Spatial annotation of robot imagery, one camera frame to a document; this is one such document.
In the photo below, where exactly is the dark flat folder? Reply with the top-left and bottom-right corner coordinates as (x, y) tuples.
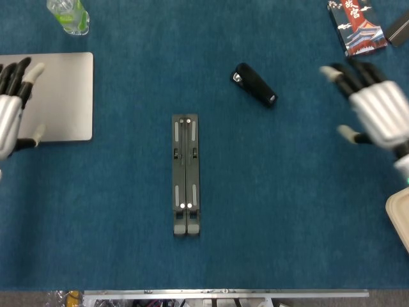
(385, 9), (409, 47)

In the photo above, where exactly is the aluminium frame rail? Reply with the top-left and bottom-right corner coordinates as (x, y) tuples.
(83, 289), (370, 301)

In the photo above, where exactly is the beige food container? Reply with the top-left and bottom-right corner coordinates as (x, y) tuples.
(385, 186), (409, 260)

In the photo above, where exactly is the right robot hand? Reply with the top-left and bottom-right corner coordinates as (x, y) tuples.
(319, 59), (409, 158)

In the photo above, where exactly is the coloured cable bundle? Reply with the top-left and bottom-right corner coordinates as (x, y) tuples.
(132, 299), (180, 307)

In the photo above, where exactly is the blue table cloth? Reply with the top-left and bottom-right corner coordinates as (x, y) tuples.
(0, 0), (409, 292)

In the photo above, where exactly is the black folding laptop stand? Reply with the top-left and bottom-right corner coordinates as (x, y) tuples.
(171, 114), (202, 239)

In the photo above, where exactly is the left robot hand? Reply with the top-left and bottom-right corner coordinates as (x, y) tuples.
(0, 56), (46, 162)

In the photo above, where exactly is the clear bottle with green label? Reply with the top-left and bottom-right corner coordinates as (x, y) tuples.
(46, 0), (91, 36)

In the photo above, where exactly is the dark printed palace box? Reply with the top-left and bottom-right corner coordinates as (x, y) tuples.
(327, 0), (389, 58)

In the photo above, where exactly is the black stapler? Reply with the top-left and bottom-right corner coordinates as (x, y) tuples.
(230, 62), (279, 109)

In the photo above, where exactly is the silver laptop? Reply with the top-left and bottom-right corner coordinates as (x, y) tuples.
(0, 52), (95, 144)

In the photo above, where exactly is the crumpled clear plastic bag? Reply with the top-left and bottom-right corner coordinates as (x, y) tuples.
(44, 290), (84, 307)

